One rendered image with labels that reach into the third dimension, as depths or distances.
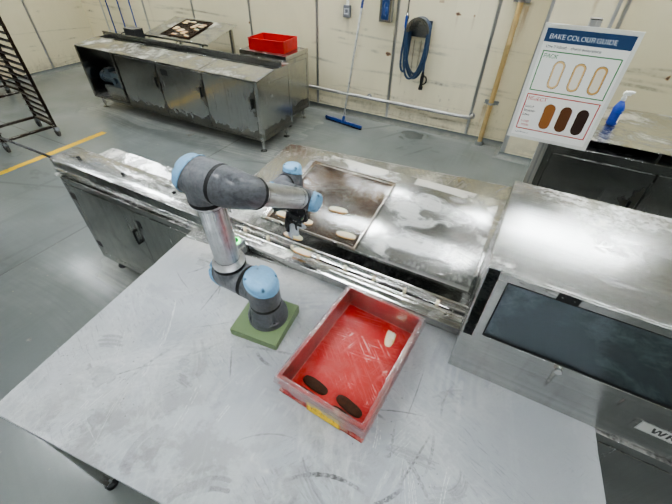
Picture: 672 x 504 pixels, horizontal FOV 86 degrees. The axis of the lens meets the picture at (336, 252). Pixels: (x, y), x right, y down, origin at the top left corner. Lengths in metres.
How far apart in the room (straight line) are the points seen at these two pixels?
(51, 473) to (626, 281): 2.48
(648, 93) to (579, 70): 3.15
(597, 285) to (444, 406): 0.58
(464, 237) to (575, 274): 0.71
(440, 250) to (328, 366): 0.73
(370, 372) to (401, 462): 0.29
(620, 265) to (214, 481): 1.27
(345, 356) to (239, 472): 0.48
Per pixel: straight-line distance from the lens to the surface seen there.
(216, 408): 1.31
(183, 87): 4.98
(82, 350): 1.63
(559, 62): 1.84
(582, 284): 1.12
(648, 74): 4.92
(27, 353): 2.98
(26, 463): 2.54
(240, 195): 0.98
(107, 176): 2.43
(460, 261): 1.65
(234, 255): 1.26
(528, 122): 1.91
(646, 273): 1.27
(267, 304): 1.28
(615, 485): 1.78
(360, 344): 1.38
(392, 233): 1.71
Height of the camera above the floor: 1.97
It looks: 42 degrees down
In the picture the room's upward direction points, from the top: 1 degrees clockwise
